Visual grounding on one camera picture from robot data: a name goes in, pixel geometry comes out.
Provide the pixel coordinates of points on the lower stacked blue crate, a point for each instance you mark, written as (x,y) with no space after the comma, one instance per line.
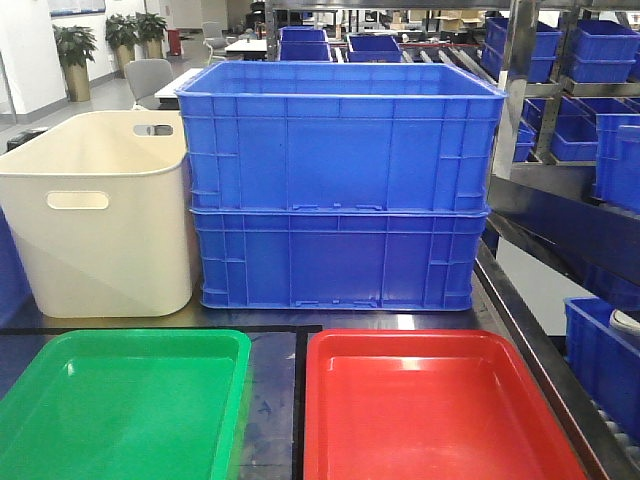
(344,260)

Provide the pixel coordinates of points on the stacked blue crate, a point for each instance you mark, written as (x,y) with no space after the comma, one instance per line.
(344,260)
(317,136)

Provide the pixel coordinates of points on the upper stacked blue crate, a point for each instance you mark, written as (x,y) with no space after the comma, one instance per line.
(317,136)

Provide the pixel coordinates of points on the red plastic tray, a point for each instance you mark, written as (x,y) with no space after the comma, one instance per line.
(433,404)

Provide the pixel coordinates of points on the cream plastic basket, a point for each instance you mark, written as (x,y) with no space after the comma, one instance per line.
(98,209)

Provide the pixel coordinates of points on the grey office chair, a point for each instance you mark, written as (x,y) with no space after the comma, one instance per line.
(145,77)

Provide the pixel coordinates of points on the green plastic tray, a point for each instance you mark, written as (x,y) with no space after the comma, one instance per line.
(129,404)

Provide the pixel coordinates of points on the potted plant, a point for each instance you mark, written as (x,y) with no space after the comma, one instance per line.
(75,46)

